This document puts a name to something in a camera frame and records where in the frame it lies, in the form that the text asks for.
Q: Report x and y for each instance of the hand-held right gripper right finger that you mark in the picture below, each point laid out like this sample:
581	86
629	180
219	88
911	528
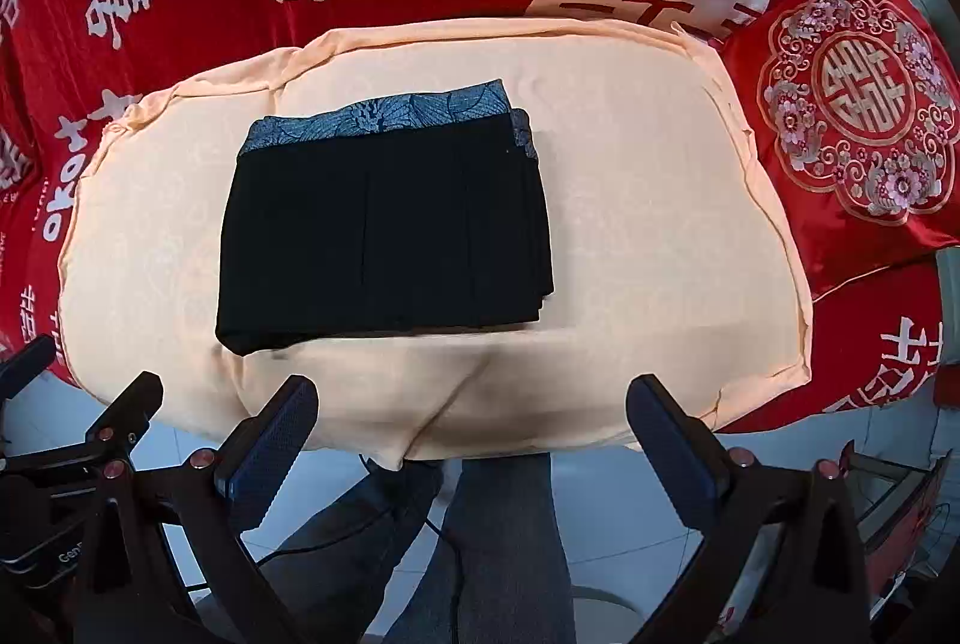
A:
675	449

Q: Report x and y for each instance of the person's right leg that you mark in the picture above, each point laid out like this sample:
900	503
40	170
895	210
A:
502	539

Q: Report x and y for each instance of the glass side table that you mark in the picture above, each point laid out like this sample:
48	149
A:
892	494

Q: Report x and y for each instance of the person's leg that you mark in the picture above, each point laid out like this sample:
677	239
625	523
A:
502	539
360	554

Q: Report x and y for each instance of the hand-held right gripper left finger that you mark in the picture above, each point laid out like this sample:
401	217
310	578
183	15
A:
271	445

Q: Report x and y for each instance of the red embroidered pillow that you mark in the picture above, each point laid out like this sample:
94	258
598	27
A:
825	179

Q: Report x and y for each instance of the person's left leg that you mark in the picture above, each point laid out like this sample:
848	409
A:
360	554

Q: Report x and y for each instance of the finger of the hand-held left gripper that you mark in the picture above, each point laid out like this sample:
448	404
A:
30	363
127	415

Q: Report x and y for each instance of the black pants with blue waistband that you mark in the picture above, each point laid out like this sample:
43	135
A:
375	239

